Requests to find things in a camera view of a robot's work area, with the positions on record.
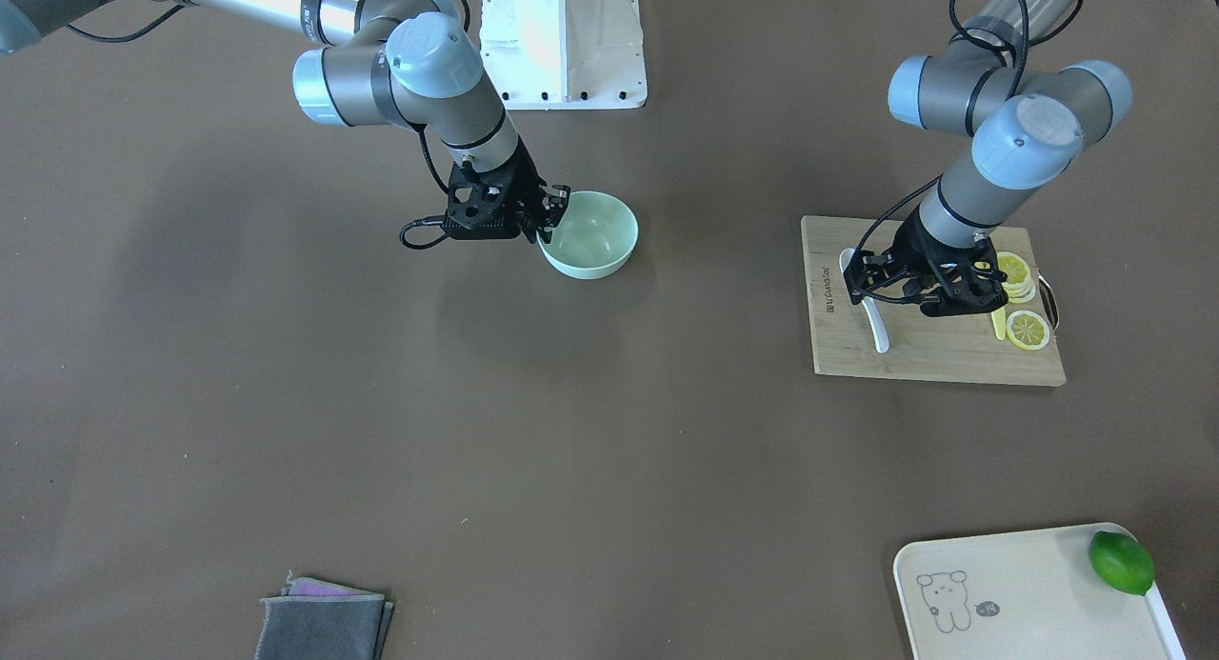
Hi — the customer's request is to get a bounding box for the folded grey cloth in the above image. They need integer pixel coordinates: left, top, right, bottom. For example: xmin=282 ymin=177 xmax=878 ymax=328
xmin=255 ymin=575 xmax=393 ymax=659

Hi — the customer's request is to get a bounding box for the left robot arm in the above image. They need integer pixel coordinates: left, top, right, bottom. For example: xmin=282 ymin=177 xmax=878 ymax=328
xmin=844 ymin=0 xmax=1132 ymax=317

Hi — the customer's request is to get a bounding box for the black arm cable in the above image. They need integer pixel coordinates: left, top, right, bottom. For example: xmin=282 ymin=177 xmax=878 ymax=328
xmin=852 ymin=0 xmax=1087 ymax=304
xmin=65 ymin=0 xmax=472 ymax=251

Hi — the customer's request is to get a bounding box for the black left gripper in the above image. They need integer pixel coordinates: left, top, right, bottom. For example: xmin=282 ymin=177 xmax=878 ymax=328
xmin=844 ymin=207 xmax=1009 ymax=317

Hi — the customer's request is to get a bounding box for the white ceramic spoon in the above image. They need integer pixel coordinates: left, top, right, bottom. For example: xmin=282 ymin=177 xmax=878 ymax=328
xmin=839 ymin=248 xmax=889 ymax=353

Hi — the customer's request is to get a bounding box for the yellow plastic knife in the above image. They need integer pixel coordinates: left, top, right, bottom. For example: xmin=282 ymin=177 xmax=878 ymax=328
xmin=989 ymin=306 xmax=1007 ymax=342

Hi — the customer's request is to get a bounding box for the green lime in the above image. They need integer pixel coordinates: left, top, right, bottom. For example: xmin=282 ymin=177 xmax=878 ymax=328
xmin=1089 ymin=529 xmax=1154 ymax=597

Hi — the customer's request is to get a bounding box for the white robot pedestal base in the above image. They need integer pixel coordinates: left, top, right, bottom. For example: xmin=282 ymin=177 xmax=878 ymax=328
xmin=479 ymin=0 xmax=649 ymax=110

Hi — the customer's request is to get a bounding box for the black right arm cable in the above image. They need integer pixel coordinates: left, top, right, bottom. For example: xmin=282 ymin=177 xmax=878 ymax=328
xmin=65 ymin=0 xmax=472 ymax=251

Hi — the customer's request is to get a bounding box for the light green bowl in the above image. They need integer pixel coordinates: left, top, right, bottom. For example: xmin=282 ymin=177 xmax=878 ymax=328
xmin=539 ymin=190 xmax=640 ymax=281

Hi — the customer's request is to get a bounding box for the bamboo cutting board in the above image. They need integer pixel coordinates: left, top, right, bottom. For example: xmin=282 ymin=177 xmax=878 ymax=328
xmin=800 ymin=213 xmax=1065 ymax=387

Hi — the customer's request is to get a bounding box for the single lemon slice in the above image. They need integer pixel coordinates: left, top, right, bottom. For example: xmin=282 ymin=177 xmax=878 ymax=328
xmin=1004 ymin=310 xmax=1053 ymax=351

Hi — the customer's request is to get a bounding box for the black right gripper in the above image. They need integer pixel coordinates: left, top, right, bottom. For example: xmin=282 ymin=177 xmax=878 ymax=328
xmin=441 ymin=155 xmax=570 ymax=245

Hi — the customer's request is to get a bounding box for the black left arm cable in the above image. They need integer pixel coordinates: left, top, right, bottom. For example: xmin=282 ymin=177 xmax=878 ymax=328
xmin=852 ymin=0 xmax=1087 ymax=304

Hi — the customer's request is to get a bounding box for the cream tray with bear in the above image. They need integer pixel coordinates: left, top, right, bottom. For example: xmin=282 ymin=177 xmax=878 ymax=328
xmin=892 ymin=522 xmax=1185 ymax=659

